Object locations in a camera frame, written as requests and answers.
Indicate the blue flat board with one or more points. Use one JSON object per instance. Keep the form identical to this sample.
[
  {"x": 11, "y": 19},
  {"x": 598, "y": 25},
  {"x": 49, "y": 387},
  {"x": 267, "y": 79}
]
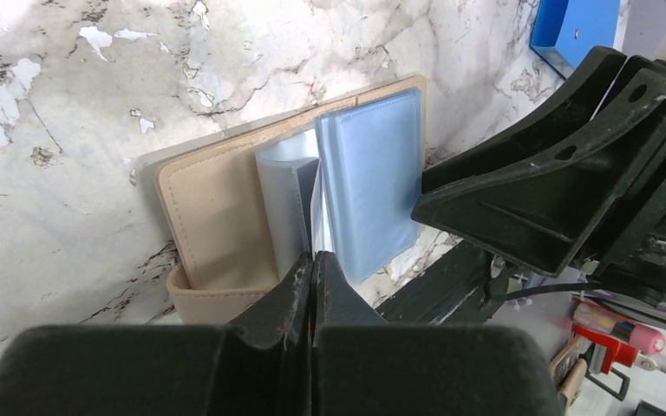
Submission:
[{"x": 565, "y": 31}]

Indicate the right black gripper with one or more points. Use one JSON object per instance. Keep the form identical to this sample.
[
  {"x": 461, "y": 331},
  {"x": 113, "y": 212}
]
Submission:
[{"x": 603, "y": 188}]

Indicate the silver credit card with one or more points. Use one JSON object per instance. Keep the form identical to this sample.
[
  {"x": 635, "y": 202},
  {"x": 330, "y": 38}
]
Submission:
[{"x": 321, "y": 238}]

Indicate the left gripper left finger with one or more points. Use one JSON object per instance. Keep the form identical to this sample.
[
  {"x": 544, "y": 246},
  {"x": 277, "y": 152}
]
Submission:
[{"x": 257, "y": 364}]

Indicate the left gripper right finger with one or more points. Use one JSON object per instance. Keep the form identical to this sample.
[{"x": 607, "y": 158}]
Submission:
[{"x": 427, "y": 351}]

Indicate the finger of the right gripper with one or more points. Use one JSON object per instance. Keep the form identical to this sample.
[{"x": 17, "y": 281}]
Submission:
[{"x": 563, "y": 113}]

